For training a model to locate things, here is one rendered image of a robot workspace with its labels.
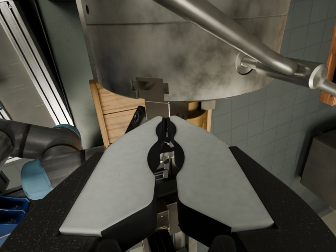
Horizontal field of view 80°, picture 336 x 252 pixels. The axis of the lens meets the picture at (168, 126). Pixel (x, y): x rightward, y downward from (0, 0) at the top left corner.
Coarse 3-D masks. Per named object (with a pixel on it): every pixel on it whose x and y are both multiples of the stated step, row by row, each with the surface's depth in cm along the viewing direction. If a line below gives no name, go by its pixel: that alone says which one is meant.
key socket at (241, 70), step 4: (240, 52) 23; (240, 56) 24; (236, 60) 24; (240, 60) 24; (236, 64) 24; (236, 68) 24; (240, 68) 24; (244, 68) 25; (248, 68) 25; (240, 72) 25; (244, 72) 25
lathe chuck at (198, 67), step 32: (96, 32) 26; (128, 32) 23; (160, 32) 22; (192, 32) 21; (256, 32) 23; (96, 64) 30; (128, 64) 25; (160, 64) 23; (192, 64) 23; (224, 64) 23; (128, 96) 27; (192, 96) 25; (224, 96) 25
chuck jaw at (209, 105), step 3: (201, 102) 41; (204, 102) 41; (207, 102) 41; (210, 102) 41; (213, 102) 41; (201, 105) 41; (204, 105) 41; (207, 105) 41; (210, 105) 41; (213, 105) 42; (201, 108) 41; (204, 108) 41; (207, 108) 42; (210, 108) 42; (213, 108) 42
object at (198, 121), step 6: (192, 102) 39; (198, 102) 41; (192, 108) 40; (198, 108) 42; (192, 114) 40; (198, 114) 40; (204, 114) 41; (186, 120) 39; (192, 120) 39; (198, 120) 41
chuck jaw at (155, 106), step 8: (136, 80) 26; (144, 80) 26; (152, 80) 25; (160, 80) 25; (136, 88) 27; (144, 88) 26; (152, 88) 26; (160, 88) 25; (168, 88) 25; (144, 96) 27; (152, 96) 26; (160, 96) 26; (152, 104) 29; (160, 104) 28; (168, 104) 28; (176, 104) 31; (184, 104) 35; (152, 112) 29; (160, 112) 29; (168, 112) 28; (176, 112) 31; (184, 112) 36
